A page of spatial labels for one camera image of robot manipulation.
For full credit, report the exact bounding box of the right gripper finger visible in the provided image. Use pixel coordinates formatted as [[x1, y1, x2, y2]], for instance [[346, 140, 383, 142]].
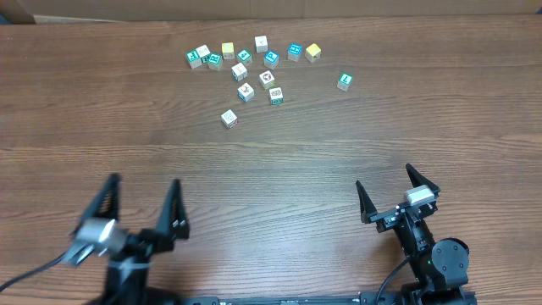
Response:
[[356, 180, 378, 224], [406, 164, 440, 196]]

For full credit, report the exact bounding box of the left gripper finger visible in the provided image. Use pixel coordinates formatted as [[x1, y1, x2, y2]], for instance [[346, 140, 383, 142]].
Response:
[[73, 173, 121, 234], [155, 179, 189, 237]]

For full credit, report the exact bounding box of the red letter wooden block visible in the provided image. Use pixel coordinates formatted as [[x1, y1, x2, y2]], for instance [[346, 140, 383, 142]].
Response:
[[220, 109, 239, 129]]

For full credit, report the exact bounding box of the green L wooden block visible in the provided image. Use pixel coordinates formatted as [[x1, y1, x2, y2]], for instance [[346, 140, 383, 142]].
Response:
[[337, 73, 352, 92]]

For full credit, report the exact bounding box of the blue edged squirrel block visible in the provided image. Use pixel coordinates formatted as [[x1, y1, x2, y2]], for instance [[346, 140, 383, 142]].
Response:
[[237, 83, 255, 103]]

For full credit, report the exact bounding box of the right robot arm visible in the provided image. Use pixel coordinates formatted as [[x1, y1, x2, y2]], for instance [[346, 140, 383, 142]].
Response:
[[356, 164, 477, 304]]

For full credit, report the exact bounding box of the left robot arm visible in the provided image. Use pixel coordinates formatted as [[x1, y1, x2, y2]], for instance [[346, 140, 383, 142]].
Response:
[[63, 173, 190, 304]]

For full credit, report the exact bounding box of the green B wooden block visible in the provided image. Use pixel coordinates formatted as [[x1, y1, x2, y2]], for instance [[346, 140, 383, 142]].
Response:
[[268, 87, 284, 105]]

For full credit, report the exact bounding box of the yellow edged animal block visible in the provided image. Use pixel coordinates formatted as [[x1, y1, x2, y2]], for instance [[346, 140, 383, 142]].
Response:
[[258, 70, 275, 90]]

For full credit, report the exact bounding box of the yellow top right block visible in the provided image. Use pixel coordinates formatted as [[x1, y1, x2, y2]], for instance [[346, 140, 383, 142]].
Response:
[[305, 43, 322, 63]]

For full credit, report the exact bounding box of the blue edged plain block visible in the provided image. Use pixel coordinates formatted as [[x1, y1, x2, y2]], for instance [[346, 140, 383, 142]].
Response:
[[231, 63, 248, 81]]

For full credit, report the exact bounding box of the green J wooden block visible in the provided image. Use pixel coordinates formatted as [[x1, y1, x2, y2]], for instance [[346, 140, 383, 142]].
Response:
[[185, 49, 202, 69]]

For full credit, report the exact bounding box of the green R wooden block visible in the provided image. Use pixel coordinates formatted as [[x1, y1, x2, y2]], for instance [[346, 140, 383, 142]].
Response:
[[207, 53, 223, 71]]

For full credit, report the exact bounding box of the plain wood green-side block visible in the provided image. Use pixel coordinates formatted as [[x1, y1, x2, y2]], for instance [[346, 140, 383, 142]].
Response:
[[196, 45, 211, 64]]

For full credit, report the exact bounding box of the blue top wooden block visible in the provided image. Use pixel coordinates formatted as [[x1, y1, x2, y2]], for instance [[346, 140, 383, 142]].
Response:
[[287, 42, 303, 62]]

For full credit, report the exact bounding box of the blue P wooden block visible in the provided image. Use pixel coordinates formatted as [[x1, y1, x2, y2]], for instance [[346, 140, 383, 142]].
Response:
[[263, 50, 279, 69]]

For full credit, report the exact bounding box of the green 4 wooden block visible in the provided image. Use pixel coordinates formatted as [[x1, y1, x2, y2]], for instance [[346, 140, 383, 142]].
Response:
[[236, 49, 252, 65]]

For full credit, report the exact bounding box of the yellow top left block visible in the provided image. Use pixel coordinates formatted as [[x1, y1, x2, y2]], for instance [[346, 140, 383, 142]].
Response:
[[221, 42, 235, 60]]

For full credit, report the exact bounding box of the plain white top block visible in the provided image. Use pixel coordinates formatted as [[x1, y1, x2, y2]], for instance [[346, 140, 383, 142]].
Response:
[[255, 36, 268, 53]]

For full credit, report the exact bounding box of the cardboard backdrop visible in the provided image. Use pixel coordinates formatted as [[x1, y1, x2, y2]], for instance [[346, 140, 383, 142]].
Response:
[[1, 0, 541, 23]]

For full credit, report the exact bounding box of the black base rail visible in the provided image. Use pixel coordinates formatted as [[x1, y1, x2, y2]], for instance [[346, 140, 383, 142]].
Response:
[[177, 291, 478, 305]]

